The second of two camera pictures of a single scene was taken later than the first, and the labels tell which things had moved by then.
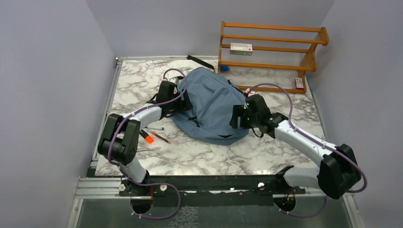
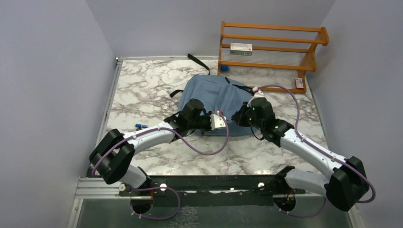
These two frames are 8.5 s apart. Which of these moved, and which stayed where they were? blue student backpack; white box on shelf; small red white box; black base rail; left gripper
Moved: blue student backpack; left gripper
Stayed: white box on shelf; small red white box; black base rail
